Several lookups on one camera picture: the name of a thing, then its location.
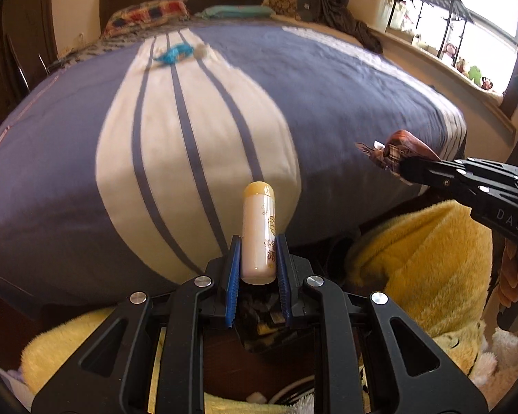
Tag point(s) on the white tape roll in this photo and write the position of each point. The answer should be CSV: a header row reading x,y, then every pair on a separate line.
x,y
201,51

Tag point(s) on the zebra striped bed sheet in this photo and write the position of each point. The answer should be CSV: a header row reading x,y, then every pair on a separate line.
x,y
90,51

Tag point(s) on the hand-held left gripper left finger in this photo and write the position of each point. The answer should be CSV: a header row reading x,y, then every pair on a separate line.
x,y
233,284

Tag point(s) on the metal frame chair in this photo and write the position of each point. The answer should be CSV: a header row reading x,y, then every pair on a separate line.
x,y
23,64

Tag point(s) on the dark wooden wardrobe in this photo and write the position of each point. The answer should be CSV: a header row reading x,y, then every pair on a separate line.
x,y
13,30

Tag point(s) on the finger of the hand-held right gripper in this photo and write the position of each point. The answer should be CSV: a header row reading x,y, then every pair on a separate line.
x,y
449,183
440,166

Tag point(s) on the white bottle with yellow cap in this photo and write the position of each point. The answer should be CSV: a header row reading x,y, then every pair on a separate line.
x,y
259,233

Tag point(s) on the blue and white striped blanket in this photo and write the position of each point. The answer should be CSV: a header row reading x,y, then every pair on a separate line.
x,y
190,146

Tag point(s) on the patterned wrapper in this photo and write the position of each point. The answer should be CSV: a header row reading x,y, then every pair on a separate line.
x,y
399,149

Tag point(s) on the brown curtain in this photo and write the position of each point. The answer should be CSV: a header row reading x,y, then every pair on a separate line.
x,y
341,8

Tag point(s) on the plaid pillow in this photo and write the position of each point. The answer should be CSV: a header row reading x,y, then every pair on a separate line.
x,y
146,14

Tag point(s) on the teal pillow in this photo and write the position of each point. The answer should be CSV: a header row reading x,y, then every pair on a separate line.
x,y
233,11

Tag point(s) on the person's right hand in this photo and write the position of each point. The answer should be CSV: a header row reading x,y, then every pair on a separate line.
x,y
511,276

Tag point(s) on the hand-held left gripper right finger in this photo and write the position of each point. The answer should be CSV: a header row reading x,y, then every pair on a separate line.
x,y
283,284

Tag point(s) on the yellow fluffy blanket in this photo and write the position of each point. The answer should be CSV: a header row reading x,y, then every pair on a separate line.
x,y
423,276
60,353

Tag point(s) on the black metal drying rack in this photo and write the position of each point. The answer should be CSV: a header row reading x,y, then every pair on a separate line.
x,y
436,6

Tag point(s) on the small toy figures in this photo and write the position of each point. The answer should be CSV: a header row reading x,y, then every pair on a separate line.
x,y
470,71

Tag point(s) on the white storage box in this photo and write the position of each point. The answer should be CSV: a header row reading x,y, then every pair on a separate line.
x,y
375,6

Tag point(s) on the blue crumpled wrapper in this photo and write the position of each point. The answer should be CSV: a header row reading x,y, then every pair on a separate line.
x,y
173,54

